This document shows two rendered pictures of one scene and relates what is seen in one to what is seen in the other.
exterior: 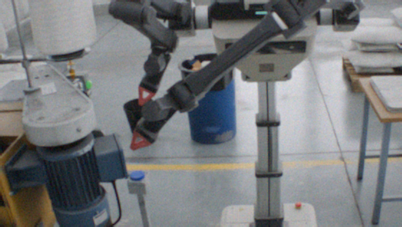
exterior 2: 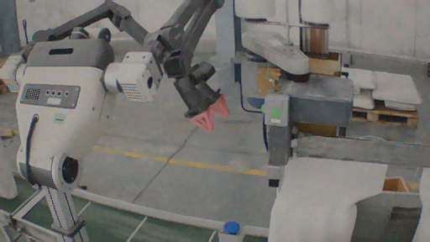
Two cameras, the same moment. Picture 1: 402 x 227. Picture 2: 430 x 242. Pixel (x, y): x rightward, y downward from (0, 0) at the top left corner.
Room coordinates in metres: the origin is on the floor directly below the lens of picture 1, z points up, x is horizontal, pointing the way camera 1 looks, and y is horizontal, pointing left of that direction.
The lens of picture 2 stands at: (2.72, 0.52, 1.81)
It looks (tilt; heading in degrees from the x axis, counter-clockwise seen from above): 24 degrees down; 193
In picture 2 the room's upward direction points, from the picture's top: 3 degrees counter-clockwise
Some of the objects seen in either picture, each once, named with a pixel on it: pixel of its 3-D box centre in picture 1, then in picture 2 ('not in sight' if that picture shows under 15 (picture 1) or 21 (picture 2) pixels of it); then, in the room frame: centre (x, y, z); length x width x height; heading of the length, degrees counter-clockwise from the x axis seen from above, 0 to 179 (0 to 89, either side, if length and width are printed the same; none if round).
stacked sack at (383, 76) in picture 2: not in sight; (393, 81); (-1.86, 1.78, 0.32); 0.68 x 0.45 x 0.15; 82
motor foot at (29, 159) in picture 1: (34, 168); not in sight; (0.94, 0.44, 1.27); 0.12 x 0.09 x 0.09; 172
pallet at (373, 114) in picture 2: not in sight; (371, 103); (-1.69, 1.46, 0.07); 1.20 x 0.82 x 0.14; 82
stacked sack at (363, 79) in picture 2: not in sight; (351, 76); (-1.53, 1.14, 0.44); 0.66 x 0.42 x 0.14; 79
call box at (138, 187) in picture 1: (138, 182); (232, 234); (1.58, 0.30, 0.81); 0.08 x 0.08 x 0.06; 82
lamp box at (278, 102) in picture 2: (78, 85); (277, 109); (1.50, 0.45, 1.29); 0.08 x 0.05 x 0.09; 82
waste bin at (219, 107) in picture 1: (210, 98); not in sight; (3.56, -0.04, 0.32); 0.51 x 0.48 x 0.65; 172
